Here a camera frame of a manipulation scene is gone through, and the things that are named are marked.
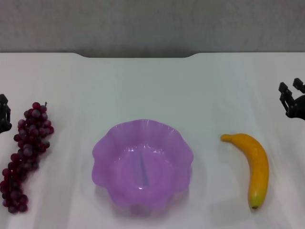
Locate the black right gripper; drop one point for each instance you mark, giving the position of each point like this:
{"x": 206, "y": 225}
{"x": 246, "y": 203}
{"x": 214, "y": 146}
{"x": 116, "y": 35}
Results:
{"x": 299, "y": 107}

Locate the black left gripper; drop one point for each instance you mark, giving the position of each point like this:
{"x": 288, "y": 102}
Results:
{"x": 4, "y": 127}

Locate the dark red grape bunch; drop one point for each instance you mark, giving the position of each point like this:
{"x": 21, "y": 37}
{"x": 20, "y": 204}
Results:
{"x": 28, "y": 140}

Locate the yellow plastic banana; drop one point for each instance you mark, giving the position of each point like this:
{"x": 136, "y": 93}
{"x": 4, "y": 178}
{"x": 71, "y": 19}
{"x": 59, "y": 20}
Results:
{"x": 258, "y": 162}

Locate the purple translucent scalloped bowl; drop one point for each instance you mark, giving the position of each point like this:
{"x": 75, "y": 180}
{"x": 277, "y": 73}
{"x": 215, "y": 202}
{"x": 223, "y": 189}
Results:
{"x": 133, "y": 167}

